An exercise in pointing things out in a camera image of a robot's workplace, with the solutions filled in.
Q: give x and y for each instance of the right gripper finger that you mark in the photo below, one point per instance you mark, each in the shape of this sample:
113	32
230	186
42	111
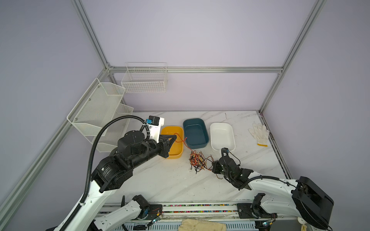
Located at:
216	167
225	152

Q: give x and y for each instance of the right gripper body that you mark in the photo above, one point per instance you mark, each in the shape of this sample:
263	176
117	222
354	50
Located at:
227	175

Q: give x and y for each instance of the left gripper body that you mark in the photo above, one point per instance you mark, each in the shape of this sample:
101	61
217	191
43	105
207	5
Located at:
162	151

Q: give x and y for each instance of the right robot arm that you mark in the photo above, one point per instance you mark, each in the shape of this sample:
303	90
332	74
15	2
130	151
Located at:
300	198

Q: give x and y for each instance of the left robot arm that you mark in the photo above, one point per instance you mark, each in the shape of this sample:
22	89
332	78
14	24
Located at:
134	149

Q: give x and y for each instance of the white plastic bin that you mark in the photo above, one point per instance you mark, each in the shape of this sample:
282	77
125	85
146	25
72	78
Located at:
222	136

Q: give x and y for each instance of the teal plastic bin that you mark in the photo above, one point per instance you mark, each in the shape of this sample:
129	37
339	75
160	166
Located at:
196	133

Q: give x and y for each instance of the white work glove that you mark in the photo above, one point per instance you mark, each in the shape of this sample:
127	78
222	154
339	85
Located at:
260	134

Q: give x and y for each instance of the lower white mesh shelf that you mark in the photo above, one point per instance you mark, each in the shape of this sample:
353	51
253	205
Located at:
114	132

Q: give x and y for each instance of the white mesh shelf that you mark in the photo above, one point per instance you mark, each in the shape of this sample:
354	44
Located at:
96	107
114	132

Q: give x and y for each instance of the beige cloth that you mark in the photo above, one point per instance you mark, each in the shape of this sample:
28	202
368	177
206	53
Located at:
199	225

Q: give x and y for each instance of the upper white mesh shelf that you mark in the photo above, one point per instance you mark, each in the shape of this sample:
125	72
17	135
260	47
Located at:
96	107

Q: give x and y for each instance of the white tape roll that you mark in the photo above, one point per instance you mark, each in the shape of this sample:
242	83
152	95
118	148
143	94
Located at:
301	221

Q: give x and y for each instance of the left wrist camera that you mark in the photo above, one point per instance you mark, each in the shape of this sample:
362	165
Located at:
154	124

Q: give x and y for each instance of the white wire basket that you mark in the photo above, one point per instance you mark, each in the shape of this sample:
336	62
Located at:
145	77

